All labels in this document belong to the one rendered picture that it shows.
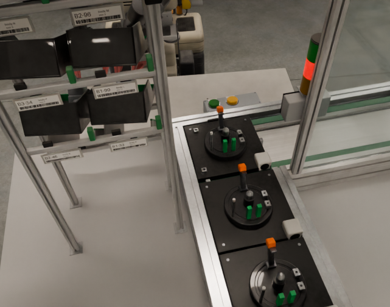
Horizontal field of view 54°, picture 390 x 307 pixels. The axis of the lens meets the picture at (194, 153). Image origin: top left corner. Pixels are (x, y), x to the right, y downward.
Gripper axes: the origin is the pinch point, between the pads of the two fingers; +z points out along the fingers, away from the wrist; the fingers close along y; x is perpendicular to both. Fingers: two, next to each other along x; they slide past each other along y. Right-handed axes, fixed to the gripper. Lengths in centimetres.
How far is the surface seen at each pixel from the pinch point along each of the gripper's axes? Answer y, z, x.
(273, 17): 43, -179, 228
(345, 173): 66, 16, 36
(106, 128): -3.1, 15.6, -0.2
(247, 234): 36, 40, 16
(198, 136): 17.0, 7.2, 29.8
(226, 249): 30, 44, 13
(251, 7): 21, -195, 234
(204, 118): 17.5, -1.6, 35.1
